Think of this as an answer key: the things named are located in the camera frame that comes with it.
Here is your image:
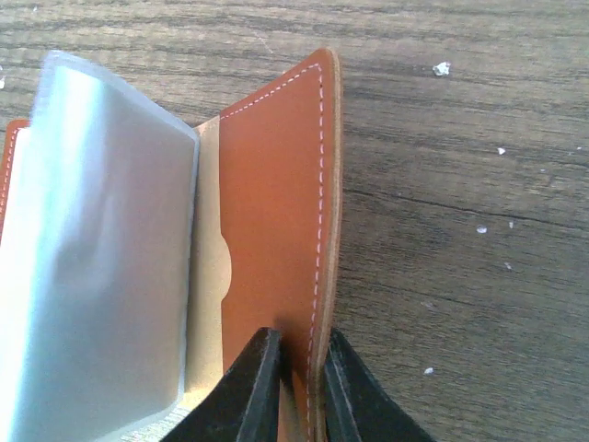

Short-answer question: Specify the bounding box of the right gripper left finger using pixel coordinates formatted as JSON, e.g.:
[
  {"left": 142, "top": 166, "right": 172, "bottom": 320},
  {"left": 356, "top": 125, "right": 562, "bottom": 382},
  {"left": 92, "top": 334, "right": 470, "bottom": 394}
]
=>
[{"left": 163, "top": 327, "right": 281, "bottom": 442}]

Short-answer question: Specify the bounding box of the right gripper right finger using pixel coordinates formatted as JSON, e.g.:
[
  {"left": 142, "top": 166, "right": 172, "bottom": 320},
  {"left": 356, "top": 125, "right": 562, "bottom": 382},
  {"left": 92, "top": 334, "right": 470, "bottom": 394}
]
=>
[{"left": 324, "top": 329, "right": 434, "bottom": 442}]

